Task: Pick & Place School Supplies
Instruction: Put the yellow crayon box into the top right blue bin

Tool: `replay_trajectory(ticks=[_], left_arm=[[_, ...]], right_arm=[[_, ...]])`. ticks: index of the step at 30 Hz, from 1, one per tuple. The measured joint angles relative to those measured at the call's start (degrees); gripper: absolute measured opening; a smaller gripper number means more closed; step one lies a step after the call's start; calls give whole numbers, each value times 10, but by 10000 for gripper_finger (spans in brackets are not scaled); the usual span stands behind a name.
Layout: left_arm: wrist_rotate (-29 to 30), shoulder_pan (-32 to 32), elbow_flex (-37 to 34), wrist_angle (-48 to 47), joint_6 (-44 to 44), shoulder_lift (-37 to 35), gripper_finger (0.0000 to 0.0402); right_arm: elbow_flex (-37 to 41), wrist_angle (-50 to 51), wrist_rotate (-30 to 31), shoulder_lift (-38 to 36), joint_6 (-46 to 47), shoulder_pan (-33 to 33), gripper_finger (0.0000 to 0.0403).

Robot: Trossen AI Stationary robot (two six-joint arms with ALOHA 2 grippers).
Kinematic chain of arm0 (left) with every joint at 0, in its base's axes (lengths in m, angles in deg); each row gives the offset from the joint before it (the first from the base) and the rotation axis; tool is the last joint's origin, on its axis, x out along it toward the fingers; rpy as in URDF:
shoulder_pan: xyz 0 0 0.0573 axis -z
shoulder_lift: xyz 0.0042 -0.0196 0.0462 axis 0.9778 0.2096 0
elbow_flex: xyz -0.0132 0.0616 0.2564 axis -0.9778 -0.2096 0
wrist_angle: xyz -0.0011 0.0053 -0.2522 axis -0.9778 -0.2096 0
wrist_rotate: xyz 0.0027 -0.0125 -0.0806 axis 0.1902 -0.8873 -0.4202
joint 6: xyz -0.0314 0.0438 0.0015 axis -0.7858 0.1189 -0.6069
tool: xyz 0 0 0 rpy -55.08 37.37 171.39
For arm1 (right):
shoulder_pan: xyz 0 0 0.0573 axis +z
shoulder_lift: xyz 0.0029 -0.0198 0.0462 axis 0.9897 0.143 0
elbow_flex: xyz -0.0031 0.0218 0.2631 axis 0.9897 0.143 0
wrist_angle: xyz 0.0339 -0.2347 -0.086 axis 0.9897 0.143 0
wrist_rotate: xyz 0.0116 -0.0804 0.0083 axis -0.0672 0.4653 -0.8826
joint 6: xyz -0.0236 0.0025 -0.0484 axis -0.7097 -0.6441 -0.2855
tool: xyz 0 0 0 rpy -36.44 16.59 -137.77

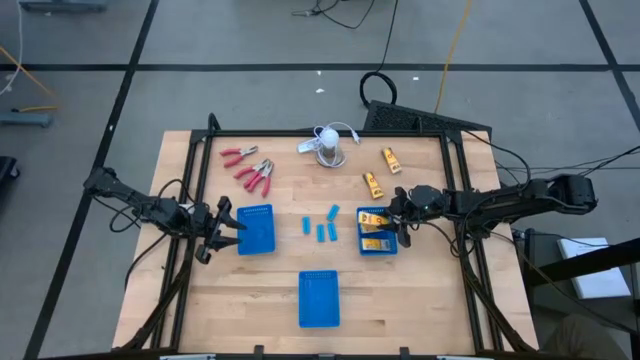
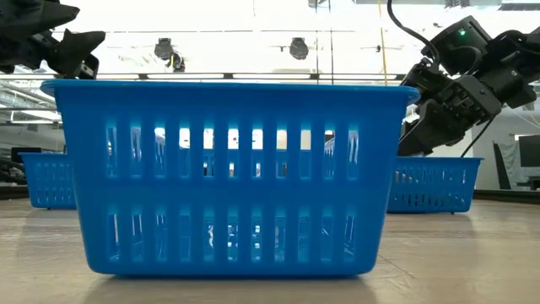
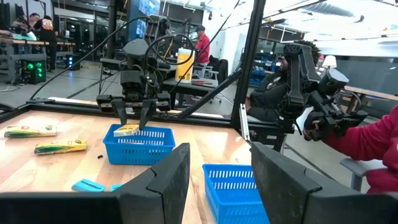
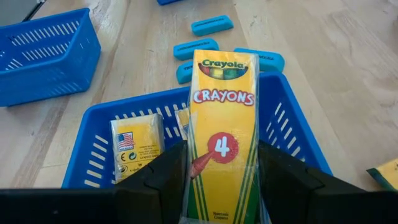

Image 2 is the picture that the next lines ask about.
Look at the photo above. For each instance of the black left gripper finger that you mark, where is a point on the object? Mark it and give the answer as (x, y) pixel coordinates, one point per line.
(29, 17)
(78, 52)

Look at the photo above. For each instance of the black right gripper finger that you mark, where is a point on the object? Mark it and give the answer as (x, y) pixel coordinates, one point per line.
(430, 131)

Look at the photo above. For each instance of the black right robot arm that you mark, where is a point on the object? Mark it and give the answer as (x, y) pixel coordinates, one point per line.
(460, 46)

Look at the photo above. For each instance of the blue slotted plastic basket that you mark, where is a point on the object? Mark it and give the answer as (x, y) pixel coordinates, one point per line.
(434, 162)
(46, 198)
(232, 194)

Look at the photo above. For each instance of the black chair back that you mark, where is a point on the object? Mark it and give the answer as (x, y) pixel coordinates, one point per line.
(501, 169)

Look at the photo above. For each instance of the black hanging fixture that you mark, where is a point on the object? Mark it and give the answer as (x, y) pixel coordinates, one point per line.
(298, 48)
(163, 48)

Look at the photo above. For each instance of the dark computer monitor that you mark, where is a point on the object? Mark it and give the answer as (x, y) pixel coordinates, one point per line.
(529, 150)
(25, 154)

